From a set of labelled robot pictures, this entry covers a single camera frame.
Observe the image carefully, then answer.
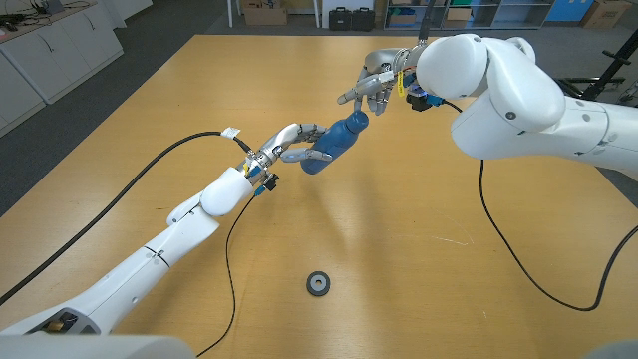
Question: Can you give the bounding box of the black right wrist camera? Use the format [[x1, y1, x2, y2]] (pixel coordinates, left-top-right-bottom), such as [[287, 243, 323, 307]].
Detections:
[[405, 84, 445, 113]]

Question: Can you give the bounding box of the blue panel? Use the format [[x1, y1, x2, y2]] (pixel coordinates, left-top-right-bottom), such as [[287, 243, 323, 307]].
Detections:
[[545, 0, 582, 23]]

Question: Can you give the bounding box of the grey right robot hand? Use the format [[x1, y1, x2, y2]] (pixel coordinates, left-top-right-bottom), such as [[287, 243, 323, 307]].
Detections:
[[336, 47, 425, 117]]

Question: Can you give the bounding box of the thick black cable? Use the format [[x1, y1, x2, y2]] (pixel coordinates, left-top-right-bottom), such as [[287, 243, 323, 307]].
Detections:
[[0, 127, 253, 306], [417, 0, 436, 47]]

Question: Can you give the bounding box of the black hard case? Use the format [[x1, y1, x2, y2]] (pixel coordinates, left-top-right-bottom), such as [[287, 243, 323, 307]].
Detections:
[[351, 6, 376, 33], [328, 6, 353, 32]]

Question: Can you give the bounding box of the black metal stand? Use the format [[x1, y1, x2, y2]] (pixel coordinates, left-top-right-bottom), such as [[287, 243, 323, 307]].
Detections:
[[551, 29, 638, 109]]

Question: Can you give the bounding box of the small cardboard box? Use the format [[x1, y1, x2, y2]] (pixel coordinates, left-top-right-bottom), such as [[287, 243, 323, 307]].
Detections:
[[442, 6, 474, 30]]

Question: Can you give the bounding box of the blue metal bottle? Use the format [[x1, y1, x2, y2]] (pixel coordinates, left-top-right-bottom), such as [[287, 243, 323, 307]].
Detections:
[[299, 122, 358, 176]]

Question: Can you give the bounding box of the grey metal shelf unit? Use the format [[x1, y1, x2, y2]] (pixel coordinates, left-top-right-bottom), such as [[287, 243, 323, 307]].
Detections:
[[383, 0, 555, 31]]

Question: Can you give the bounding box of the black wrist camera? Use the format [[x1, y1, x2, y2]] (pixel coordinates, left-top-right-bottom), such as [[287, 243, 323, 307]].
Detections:
[[252, 172, 279, 196], [405, 84, 445, 113]]

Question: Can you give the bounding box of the brown cardboard box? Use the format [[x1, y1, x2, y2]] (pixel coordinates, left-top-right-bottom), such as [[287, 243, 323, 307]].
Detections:
[[579, 0, 633, 30], [242, 0, 289, 27]]

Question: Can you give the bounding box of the white metal frame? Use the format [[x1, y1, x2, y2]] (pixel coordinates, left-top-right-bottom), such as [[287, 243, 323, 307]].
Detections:
[[226, 0, 321, 29]]

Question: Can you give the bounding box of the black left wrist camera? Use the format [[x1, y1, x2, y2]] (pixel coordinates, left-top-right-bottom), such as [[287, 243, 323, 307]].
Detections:
[[252, 172, 279, 196]]

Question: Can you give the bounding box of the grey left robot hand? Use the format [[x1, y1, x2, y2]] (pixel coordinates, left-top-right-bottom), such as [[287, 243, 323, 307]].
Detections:
[[243, 123, 334, 174]]

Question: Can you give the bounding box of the blue bottle cap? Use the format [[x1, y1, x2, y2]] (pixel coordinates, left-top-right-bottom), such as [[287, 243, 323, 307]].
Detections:
[[346, 110, 371, 135]]

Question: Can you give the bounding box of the white cabinet row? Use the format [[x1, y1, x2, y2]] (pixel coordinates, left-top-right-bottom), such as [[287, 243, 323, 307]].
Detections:
[[0, 0, 125, 139]]

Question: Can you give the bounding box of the thin black cable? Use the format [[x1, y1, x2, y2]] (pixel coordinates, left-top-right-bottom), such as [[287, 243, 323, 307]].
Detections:
[[443, 99, 638, 313], [196, 193, 256, 358]]

